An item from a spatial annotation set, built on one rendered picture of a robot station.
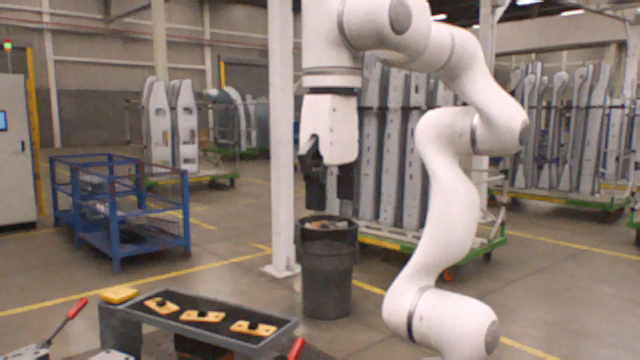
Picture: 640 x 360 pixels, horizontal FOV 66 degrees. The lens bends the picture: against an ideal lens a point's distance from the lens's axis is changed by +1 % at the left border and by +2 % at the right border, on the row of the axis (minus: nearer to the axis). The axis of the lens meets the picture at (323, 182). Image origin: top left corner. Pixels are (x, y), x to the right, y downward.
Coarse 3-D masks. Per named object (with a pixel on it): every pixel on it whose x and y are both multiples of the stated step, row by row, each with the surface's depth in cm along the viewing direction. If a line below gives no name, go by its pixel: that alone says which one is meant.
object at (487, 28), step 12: (492, 0) 643; (504, 0) 648; (480, 12) 659; (492, 12) 651; (480, 24) 661; (492, 24) 655; (480, 36) 662; (492, 36) 657; (492, 48) 659; (492, 60) 661; (492, 72) 667; (480, 156) 680; (480, 168) 681; (480, 180) 683; (480, 192) 685; (480, 216) 692
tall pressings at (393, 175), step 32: (384, 96) 551; (416, 96) 497; (448, 96) 472; (384, 128) 553; (384, 160) 528; (416, 160) 500; (384, 192) 530; (416, 192) 503; (384, 224) 532; (416, 224) 506
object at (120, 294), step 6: (120, 288) 115; (126, 288) 114; (102, 294) 111; (108, 294) 111; (114, 294) 111; (120, 294) 111; (126, 294) 111; (132, 294) 112; (138, 294) 113; (108, 300) 110; (114, 300) 109; (120, 300) 109
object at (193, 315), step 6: (186, 312) 100; (192, 312) 100; (198, 312) 98; (204, 312) 98; (210, 312) 100; (216, 312) 100; (180, 318) 98; (186, 318) 97; (192, 318) 97; (198, 318) 97; (204, 318) 97; (210, 318) 97; (216, 318) 97; (222, 318) 98
